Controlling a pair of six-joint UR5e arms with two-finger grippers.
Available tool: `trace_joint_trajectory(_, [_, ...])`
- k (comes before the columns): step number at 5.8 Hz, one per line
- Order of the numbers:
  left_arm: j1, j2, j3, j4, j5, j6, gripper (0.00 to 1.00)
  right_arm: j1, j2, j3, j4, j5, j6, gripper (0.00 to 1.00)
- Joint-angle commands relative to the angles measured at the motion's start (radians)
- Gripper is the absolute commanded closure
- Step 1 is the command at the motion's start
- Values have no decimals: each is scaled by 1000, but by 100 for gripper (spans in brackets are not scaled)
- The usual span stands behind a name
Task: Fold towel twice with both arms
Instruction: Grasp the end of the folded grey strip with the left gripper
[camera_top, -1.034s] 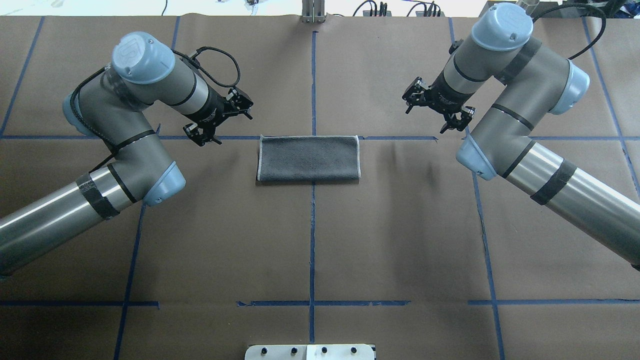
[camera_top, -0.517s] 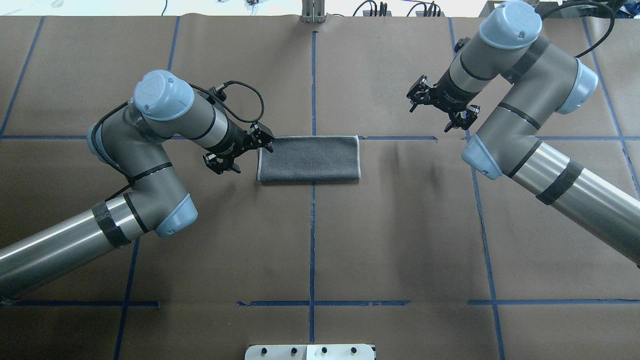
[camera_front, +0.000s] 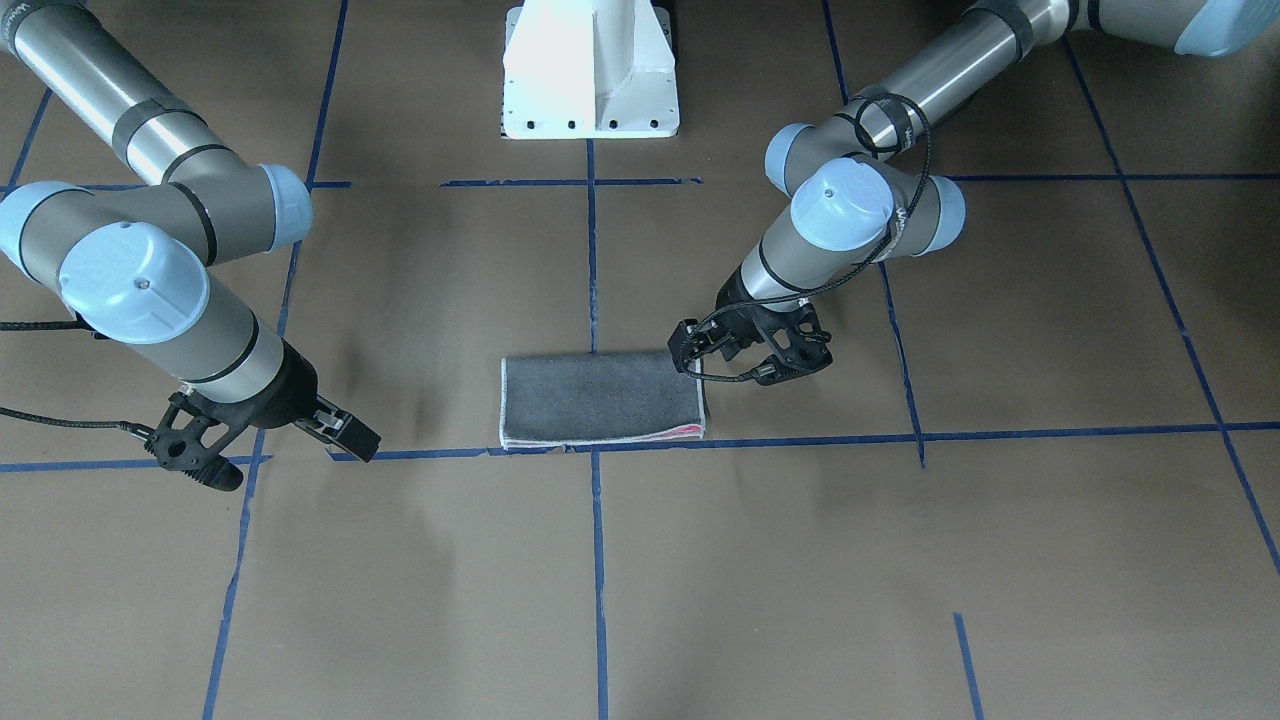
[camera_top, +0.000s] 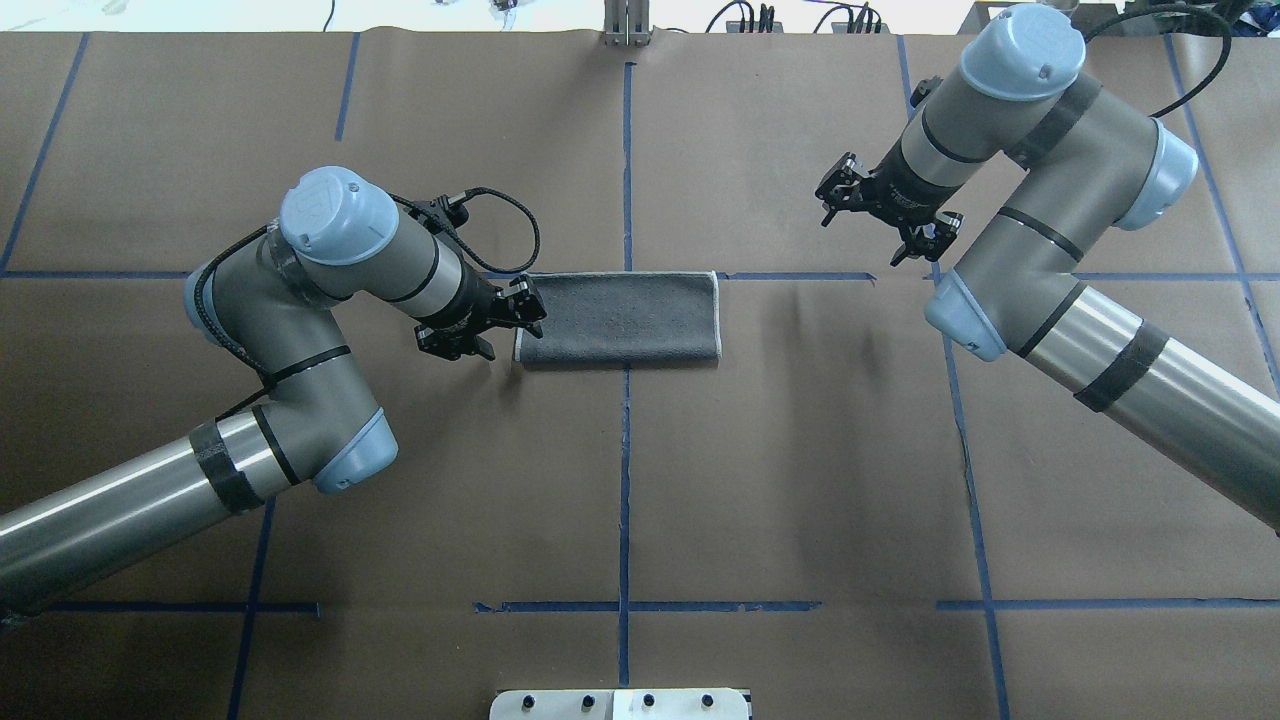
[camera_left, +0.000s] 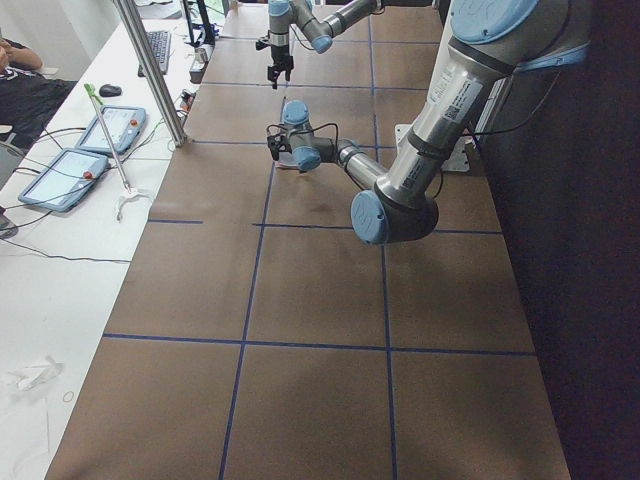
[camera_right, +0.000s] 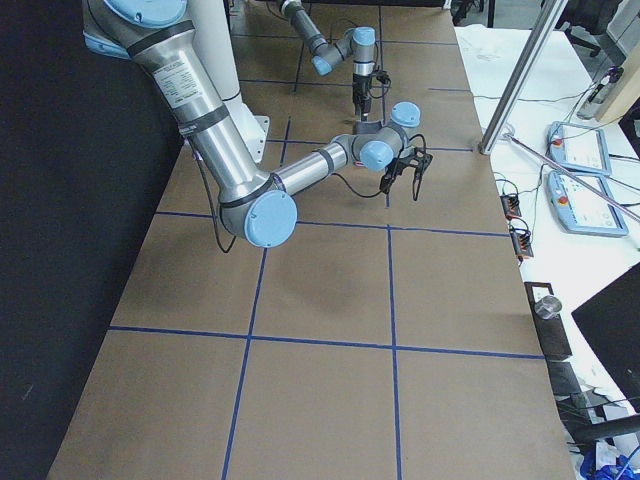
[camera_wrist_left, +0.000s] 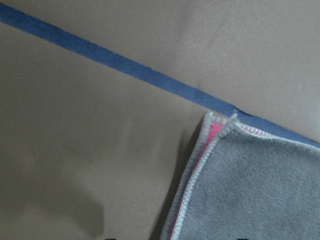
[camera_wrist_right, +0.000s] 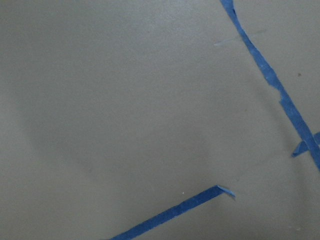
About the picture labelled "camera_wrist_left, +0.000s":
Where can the pink towel with grey back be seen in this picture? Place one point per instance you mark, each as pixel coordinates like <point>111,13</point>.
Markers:
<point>242,183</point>

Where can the brown paper table cover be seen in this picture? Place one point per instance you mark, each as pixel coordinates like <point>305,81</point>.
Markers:
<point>101,102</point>

